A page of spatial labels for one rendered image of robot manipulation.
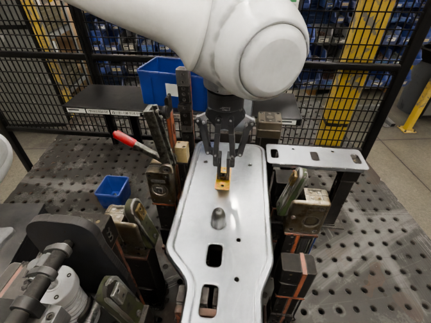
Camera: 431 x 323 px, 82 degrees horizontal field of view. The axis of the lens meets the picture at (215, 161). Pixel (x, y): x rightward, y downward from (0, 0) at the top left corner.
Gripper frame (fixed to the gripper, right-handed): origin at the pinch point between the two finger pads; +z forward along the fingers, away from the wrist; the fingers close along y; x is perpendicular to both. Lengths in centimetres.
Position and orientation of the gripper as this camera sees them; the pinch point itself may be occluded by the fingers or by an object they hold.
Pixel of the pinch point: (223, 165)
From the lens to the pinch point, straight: 62.2
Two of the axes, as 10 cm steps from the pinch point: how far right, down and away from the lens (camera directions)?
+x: 1.1, -6.3, 7.7
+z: 0.0, 7.7, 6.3
